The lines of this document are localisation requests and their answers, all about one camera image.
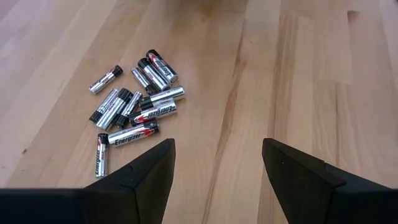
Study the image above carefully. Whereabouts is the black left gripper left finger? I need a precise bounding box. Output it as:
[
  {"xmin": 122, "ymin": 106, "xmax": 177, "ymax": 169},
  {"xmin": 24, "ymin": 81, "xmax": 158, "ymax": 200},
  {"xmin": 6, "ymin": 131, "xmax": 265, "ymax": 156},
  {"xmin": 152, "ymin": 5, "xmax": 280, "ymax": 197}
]
[{"xmin": 0, "ymin": 138, "xmax": 177, "ymax": 224}]

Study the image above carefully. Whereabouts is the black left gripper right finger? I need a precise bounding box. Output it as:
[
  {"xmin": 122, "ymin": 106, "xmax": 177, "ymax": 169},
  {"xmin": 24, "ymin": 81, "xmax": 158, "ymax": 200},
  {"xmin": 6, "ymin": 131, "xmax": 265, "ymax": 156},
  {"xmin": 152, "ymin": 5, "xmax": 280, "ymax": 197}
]
[{"xmin": 262, "ymin": 138, "xmax": 398, "ymax": 224}]

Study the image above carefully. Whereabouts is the silver black AAA battery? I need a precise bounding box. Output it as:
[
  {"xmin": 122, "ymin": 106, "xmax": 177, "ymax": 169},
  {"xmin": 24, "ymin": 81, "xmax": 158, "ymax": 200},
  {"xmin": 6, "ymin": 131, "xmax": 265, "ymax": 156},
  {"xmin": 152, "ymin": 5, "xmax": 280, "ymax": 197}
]
[
  {"xmin": 95, "ymin": 133, "xmax": 109, "ymax": 179},
  {"xmin": 89, "ymin": 88, "xmax": 121, "ymax": 124},
  {"xmin": 114, "ymin": 91, "xmax": 144, "ymax": 129},
  {"xmin": 88, "ymin": 65, "xmax": 124, "ymax": 95},
  {"xmin": 131, "ymin": 67, "xmax": 160, "ymax": 96}
]

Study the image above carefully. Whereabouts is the silver black AA battery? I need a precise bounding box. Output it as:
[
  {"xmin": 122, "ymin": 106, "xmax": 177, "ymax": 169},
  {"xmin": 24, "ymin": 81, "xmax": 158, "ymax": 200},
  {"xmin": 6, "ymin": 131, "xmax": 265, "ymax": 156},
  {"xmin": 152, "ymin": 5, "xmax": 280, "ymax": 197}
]
[
  {"xmin": 138, "ymin": 86, "xmax": 186, "ymax": 111},
  {"xmin": 137, "ymin": 57, "xmax": 171, "ymax": 92},
  {"xmin": 128, "ymin": 101, "xmax": 178, "ymax": 126},
  {"xmin": 107, "ymin": 120, "xmax": 160, "ymax": 147},
  {"xmin": 146, "ymin": 49, "xmax": 179, "ymax": 85},
  {"xmin": 96, "ymin": 88, "xmax": 134, "ymax": 131}
]

